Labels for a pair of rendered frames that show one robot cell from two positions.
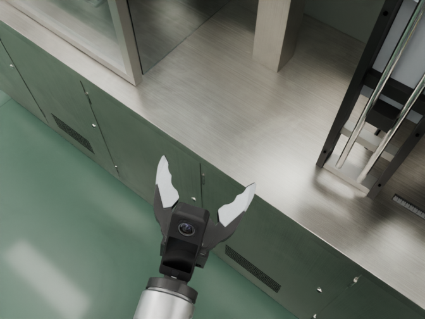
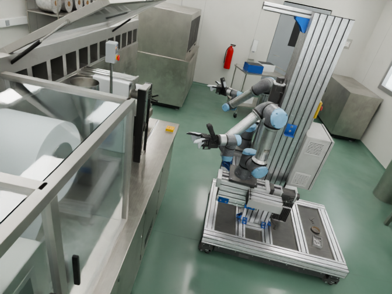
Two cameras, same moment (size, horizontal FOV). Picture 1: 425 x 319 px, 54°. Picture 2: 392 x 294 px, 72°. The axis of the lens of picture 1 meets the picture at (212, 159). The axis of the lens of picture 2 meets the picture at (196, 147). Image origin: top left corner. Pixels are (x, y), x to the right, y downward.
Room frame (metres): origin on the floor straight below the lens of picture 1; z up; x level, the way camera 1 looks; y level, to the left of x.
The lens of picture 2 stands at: (1.18, 1.22, 2.04)
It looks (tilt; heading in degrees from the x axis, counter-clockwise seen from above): 30 degrees down; 233
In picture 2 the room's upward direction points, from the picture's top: 12 degrees clockwise
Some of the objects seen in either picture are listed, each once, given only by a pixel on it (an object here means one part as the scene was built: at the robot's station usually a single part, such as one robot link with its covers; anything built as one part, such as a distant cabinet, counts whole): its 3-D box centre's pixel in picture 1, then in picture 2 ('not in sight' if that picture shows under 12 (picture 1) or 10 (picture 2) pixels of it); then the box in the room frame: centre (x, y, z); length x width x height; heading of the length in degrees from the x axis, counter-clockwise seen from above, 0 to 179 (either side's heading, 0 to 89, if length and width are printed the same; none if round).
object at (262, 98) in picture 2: not in sight; (260, 106); (-0.70, -0.41, 1.19); 0.15 x 0.12 x 0.55; 24
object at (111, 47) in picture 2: not in sight; (113, 52); (0.72, -0.27, 1.66); 0.07 x 0.07 x 0.10; 59
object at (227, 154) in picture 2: not in sight; (227, 151); (0.03, 0.07, 1.12); 0.11 x 0.08 x 0.11; 75
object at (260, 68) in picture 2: not in sight; (255, 90); (-2.76, -2.43, 0.51); 0.91 x 0.58 x 1.02; 164
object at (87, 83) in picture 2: not in sight; (84, 87); (0.89, -0.18, 1.50); 0.14 x 0.14 x 0.06
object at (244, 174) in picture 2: not in sight; (244, 169); (-0.25, 0.02, 0.87); 0.15 x 0.15 x 0.10
